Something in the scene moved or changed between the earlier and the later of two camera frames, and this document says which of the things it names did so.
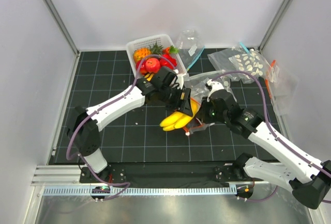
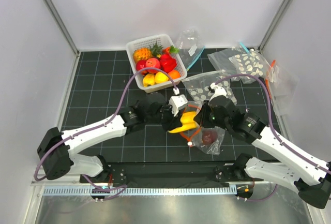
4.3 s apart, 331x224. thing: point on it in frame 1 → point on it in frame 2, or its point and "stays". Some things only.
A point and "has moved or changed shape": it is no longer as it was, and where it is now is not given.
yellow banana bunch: (178, 119) has moved or changed shape
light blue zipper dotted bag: (239, 58) stays
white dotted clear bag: (197, 83) stays
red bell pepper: (164, 62) stays
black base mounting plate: (198, 174) stays
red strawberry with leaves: (170, 49) stays
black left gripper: (184, 106) → (174, 122)
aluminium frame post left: (58, 16) stays
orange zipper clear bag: (197, 82) → (210, 139)
